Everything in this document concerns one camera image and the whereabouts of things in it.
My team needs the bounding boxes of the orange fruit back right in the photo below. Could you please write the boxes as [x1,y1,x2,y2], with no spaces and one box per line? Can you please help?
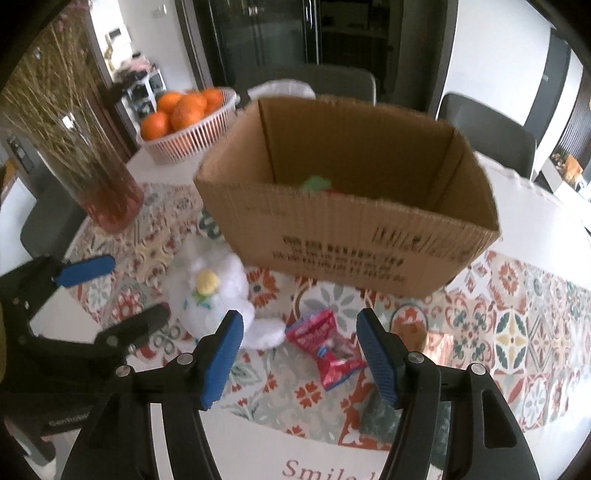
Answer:
[201,88,224,116]

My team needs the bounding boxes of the red hawthorn snack bag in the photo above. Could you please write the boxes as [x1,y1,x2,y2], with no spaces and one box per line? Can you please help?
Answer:
[286,309,367,391]

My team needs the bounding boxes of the white plastic fruit basket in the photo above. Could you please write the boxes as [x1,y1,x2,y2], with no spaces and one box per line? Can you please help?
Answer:
[137,87,239,165]

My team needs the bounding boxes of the green soft toy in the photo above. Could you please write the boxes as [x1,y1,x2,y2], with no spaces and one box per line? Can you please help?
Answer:
[303,176,332,192]

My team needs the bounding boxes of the dark side chair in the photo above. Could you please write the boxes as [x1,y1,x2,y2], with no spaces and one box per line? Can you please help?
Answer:
[20,180,87,259]

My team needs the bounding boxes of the brown cardboard box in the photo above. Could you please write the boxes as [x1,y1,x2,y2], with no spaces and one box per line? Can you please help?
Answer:
[194,97,501,298]

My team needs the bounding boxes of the dark green glitter pouch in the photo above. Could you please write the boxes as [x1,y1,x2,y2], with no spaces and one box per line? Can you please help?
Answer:
[360,390,451,470]

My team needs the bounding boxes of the orange fruit front centre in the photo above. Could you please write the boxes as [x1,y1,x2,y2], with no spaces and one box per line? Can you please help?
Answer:
[170,98,205,131]

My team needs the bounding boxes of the white plush toy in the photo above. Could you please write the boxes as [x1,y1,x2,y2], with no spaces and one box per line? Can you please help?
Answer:
[162,235,286,350]

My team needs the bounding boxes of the glass vase with dried flowers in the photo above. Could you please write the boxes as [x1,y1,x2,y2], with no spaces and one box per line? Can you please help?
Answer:
[1,1,143,234]

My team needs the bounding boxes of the orange fruit back left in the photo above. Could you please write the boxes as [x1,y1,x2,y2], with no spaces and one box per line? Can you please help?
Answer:
[156,91,184,115]

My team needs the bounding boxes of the floral fabric tissue pouch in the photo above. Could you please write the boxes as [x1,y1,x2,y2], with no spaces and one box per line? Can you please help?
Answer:
[246,79,317,100]

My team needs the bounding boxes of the white shoe rack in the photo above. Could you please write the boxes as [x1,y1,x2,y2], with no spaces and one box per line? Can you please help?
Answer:
[123,69,167,119]

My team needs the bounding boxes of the orange fruit front left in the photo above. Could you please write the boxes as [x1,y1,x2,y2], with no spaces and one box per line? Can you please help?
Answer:
[139,111,172,141]

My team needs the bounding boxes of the dark chair right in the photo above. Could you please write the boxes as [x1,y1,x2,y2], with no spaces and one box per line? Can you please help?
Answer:
[438,93,537,179]

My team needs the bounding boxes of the dark chair left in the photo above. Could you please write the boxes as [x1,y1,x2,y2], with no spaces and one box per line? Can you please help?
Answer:
[233,64,377,104]

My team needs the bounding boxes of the black glass door cabinet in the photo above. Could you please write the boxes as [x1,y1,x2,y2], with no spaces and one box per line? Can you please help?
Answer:
[175,0,404,98]

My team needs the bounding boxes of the white tv console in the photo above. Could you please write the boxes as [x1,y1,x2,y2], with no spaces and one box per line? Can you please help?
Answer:
[541,153,590,202]

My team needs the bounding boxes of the orange fruit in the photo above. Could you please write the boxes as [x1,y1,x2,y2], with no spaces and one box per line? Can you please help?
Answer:
[156,91,184,115]
[139,111,172,141]
[170,98,205,131]
[183,91,207,110]
[201,88,224,116]

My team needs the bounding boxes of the orange fruit middle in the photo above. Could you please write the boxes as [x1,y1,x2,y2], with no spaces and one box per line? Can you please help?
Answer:
[183,91,207,110]

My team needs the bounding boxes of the patterned white table runner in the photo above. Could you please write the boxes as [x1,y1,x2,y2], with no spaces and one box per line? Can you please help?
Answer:
[59,156,591,480]

